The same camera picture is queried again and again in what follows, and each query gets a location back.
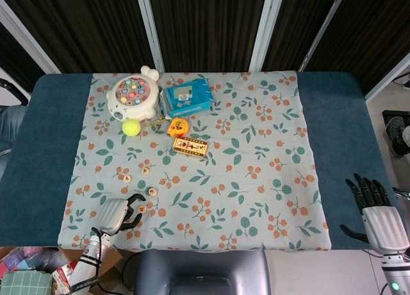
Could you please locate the white partition frame post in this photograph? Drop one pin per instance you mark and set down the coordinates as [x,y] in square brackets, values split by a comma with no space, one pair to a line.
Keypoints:
[29,36]
[323,29]
[267,29]
[150,29]
[389,74]

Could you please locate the white fishing game toy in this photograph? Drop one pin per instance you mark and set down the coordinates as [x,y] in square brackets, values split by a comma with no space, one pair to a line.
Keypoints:
[134,95]

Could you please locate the red snack packet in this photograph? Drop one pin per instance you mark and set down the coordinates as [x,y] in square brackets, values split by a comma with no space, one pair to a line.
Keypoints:
[62,279]

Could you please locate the yellow tennis ball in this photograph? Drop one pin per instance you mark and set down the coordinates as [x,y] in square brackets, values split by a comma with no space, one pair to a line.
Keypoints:
[131,128]

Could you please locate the floral leaf fruit tablecloth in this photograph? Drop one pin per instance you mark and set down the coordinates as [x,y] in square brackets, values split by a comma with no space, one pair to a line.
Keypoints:
[224,186]

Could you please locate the blue grey chair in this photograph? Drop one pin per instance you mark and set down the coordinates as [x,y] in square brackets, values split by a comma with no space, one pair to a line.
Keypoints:
[11,128]

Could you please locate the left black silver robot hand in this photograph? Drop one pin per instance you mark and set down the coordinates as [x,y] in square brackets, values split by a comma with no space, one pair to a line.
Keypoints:
[112,215]

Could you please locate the teal padded table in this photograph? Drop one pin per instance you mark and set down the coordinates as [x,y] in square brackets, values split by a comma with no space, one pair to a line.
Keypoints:
[48,132]

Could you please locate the yellow red chess box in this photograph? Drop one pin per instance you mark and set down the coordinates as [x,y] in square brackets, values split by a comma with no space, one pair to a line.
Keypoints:
[191,147]

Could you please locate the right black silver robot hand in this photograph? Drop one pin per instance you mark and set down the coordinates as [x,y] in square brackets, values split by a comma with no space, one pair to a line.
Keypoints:
[384,224]

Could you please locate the black sneaker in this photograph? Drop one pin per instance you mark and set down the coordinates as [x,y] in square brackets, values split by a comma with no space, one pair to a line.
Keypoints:
[397,135]

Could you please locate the dark ribbed partition panel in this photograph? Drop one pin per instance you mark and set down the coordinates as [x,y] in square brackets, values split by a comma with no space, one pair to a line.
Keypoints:
[294,26]
[368,29]
[89,26]
[208,26]

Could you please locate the wooden red-character chess piece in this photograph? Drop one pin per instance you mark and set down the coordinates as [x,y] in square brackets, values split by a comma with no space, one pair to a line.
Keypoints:
[151,190]
[142,208]

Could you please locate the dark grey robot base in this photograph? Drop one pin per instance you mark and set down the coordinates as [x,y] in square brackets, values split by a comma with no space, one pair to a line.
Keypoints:
[198,272]

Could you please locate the wooden black-character chess piece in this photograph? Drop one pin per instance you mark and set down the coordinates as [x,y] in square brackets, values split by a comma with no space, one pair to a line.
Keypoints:
[127,178]
[152,195]
[146,170]

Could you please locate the blue cardboard box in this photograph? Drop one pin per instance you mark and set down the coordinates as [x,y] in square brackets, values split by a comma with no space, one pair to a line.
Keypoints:
[187,96]

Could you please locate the brown cardboard box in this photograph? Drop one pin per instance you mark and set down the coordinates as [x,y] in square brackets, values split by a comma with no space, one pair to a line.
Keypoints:
[109,266]

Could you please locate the green checked cloth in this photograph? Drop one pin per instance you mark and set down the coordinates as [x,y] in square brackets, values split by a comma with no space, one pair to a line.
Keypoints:
[25,283]

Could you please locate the orange tape measure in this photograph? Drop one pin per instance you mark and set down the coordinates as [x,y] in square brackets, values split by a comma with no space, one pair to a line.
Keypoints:
[178,127]

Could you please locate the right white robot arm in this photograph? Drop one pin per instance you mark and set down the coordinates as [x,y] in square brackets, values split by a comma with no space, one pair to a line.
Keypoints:
[395,275]

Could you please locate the black curved armrest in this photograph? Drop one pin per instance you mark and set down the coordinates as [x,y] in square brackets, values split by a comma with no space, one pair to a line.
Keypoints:
[14,91]

